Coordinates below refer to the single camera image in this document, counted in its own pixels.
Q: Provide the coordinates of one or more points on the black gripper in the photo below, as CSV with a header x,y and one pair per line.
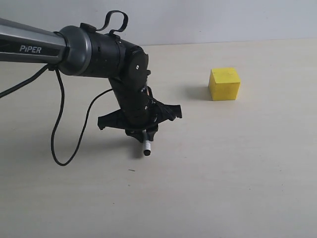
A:
x,y
139,113

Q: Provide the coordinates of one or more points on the black and white marker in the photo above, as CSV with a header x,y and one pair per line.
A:
x,y
146,145

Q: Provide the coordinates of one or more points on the yellow foam cube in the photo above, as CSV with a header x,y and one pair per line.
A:
x,y
224,84

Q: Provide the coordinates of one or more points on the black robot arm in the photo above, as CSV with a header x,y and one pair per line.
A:
x,y
82,51

